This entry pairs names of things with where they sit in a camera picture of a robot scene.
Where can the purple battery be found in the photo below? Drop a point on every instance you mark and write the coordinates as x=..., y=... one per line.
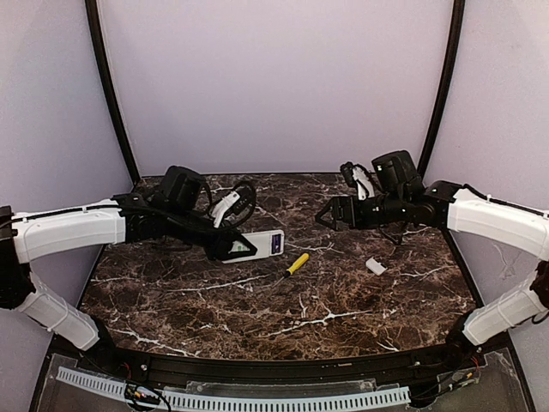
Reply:
x=277, y=240
x=276, y=249

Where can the white slotted cable duct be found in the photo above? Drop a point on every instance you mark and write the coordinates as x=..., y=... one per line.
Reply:
x=214, y=397

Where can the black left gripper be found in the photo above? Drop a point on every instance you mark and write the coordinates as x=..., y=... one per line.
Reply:
x=219, y=247

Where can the black frame post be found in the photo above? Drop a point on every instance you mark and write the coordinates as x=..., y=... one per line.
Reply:
x=109, y=92
x=450, y=56

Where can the left black frame post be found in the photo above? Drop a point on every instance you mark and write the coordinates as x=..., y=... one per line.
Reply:
x=109, y=92

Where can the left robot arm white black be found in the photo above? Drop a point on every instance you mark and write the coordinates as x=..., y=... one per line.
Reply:
x=180, y=207

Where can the yellow handled screwdriver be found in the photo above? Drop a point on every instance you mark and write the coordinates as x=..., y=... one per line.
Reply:
x=296, y=265

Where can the right black frame post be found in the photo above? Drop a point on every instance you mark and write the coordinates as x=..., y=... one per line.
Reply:
x=450, y=56

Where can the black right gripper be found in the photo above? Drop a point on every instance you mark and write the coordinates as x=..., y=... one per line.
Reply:
x=344, y=212

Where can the white remote control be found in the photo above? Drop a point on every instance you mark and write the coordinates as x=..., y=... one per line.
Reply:
x=262, y=240

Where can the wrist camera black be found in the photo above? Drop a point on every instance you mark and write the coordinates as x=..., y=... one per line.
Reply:
x=231, y=204
x=352, y=174

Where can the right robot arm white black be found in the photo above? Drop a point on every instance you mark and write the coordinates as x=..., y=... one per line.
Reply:
x=393, y=192

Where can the white battery cover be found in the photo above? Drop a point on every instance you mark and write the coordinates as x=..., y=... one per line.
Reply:
x=375, y=267

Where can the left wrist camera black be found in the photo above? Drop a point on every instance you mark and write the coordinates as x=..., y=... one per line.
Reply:
x=231, y=204

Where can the black table front rail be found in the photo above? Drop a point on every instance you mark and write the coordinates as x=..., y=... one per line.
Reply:
x=407, y=367

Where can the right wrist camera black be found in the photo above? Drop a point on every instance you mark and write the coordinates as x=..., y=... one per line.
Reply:
x=352, y=174

